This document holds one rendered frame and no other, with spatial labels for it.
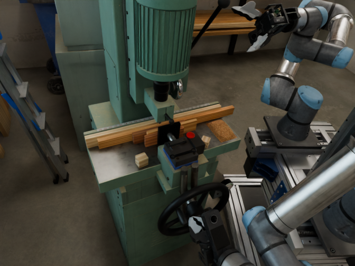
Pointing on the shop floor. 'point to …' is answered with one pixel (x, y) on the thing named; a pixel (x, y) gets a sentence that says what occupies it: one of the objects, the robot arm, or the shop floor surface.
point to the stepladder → (12, 81)
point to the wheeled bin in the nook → (52, 65)
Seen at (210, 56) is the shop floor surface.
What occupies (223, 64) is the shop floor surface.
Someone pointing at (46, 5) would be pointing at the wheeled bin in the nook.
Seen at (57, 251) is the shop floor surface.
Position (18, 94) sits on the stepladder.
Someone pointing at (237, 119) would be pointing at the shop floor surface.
